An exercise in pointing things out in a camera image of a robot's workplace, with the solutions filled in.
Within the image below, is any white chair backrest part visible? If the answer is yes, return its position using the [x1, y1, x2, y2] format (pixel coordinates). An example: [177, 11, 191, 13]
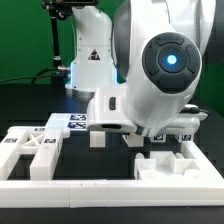
[0, 126, 70, 181]

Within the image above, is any white U-shaped obstacle fence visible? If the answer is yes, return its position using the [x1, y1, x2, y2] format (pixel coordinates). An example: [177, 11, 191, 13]
[0, 142, 224, 208]

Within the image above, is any white chair seat part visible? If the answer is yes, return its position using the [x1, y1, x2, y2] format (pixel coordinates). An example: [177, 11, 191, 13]
[134, 151, 200, 180]

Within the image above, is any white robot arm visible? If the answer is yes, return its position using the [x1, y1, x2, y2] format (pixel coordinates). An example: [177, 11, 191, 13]
[70, 0, 216, 137]

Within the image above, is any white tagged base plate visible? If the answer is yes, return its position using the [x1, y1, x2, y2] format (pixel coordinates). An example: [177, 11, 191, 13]
[45, 113, 87, 131]

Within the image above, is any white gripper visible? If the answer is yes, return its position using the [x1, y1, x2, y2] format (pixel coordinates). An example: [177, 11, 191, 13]
[87, 85, 208, 137]

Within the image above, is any black cable on table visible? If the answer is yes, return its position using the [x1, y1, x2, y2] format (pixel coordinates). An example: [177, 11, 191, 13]
[0, 66, 72, 86]

